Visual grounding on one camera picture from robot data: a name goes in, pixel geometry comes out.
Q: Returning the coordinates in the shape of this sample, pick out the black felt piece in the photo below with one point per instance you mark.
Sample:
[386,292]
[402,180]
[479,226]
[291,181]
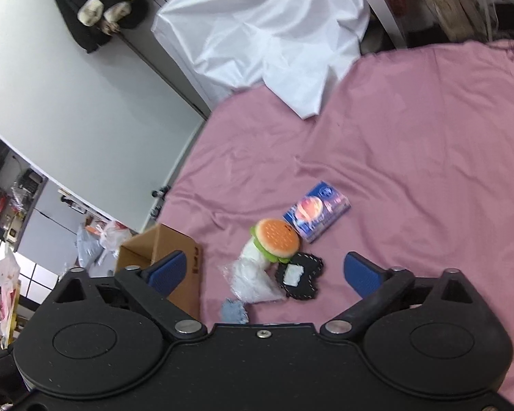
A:
[308,287]

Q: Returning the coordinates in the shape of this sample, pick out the grey desk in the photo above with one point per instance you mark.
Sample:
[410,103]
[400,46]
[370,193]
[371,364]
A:
[381,0]

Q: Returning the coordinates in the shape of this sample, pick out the grey door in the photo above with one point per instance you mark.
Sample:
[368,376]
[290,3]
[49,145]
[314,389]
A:
[171,68]

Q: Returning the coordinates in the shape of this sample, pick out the grey-blue fluffy plush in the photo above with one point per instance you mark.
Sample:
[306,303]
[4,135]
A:
[233,310]

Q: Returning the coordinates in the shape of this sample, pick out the cardboard box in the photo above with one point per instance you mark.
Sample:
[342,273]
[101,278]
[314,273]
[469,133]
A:
[171,239]

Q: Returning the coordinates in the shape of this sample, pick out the black hanging coat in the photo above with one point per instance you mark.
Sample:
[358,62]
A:
[68,0]

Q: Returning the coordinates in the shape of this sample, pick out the blue planet print packet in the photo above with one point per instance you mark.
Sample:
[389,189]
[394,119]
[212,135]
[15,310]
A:
[321,214]

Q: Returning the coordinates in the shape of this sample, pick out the pink bed sheet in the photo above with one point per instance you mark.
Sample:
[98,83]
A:
[411,158]

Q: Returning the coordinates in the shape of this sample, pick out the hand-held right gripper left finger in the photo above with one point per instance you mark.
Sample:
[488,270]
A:
[167,272]

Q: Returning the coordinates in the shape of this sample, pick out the white crumpled cover sheet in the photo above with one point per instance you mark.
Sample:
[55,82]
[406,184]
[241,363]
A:
[261,21]

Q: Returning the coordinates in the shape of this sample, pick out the white stuffing plastic bag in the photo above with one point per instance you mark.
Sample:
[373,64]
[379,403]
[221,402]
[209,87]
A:
[250,278]

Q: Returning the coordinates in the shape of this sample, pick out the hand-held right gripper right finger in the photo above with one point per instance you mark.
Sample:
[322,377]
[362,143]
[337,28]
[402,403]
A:
[362,274]

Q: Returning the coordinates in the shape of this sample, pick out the grey-blue plastic bag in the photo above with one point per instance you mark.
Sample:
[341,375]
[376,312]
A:
[88,248]

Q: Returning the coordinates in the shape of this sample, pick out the white plastic bag on table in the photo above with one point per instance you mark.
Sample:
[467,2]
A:
[7,274]

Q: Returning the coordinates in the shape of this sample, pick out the hamburger plush toy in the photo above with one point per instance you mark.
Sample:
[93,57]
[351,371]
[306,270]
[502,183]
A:
[276,237]

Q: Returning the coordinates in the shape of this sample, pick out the white and red plastic bag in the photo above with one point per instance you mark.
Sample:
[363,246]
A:
[113,233]

